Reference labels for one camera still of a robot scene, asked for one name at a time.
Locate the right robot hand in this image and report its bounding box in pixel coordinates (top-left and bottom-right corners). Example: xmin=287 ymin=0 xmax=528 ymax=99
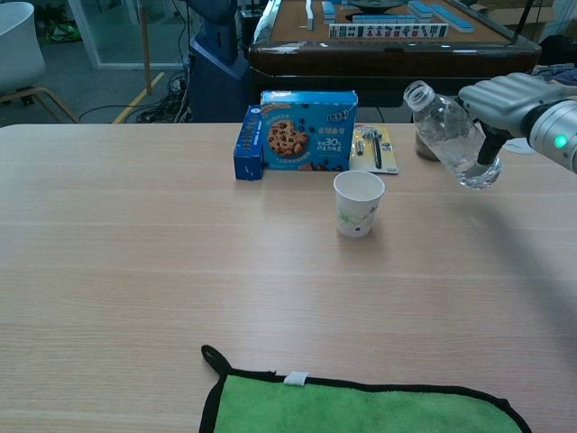
xmin=458 ymin=74 xmax=576 ymax=166

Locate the transparent plastic water bottle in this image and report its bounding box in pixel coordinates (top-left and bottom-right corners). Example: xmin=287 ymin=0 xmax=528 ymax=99
xmin=403 ymin=79 xmax=503 ymax=190

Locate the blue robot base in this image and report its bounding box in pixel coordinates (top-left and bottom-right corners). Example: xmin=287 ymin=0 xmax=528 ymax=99
xmin=187 ymin=0 xmax=253 ymax=123

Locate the white paper cup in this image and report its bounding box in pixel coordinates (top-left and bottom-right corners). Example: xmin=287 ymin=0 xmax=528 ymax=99
xmin=333 ymin=170 xmax=387 ymax=239

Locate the glass jar with black lid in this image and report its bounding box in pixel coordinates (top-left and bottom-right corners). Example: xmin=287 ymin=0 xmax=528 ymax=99
xmin=415 ymin=130 xmax=441 ymax=161

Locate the dark wooden mahjong table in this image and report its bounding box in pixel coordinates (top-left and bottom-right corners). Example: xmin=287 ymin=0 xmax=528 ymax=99
xmin=248 ymin=0 xmax=542 ymax=124

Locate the yellow razor blister pack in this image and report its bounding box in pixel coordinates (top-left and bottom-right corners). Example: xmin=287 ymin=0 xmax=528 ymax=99
xmin=349 ymin=124 xmax=400 ymax=175

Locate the row of mahjong tiles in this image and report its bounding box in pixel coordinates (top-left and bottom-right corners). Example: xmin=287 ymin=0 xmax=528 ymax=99
xmin=328 ymin=23 xmax=450 ymax=40

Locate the blue cookie box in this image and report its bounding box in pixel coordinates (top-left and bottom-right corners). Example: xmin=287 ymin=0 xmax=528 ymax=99
xmin=260 ymin=89 xmax=360 ymax=173

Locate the narrow dark blue box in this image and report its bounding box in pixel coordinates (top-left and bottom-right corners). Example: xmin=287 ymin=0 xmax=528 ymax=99
xmin=232 ymin=105 xmax=267 ymax=181

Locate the green microfiber cloth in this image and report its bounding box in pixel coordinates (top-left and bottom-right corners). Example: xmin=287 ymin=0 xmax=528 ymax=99
xmin=198 ymin=344 xmax=534 ymax=433

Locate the wooden pole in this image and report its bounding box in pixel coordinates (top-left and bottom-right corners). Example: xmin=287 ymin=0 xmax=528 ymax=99
xmin=137 ymin=0 xmax=153 ymax=95

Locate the white chair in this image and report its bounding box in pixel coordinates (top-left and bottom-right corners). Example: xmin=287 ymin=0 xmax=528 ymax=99
xmin=0 ymin=1 xmax=46 ymax=96

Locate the bundle of floor cables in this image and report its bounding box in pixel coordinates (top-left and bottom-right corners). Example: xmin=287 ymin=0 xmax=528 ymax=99
xmin=78 ymin=71 xmax=195 ymax=124

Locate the wooden chair frame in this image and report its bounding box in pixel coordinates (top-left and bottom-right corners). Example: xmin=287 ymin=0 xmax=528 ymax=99
xmin=0 ymin=86 xmax=78 ymax=124

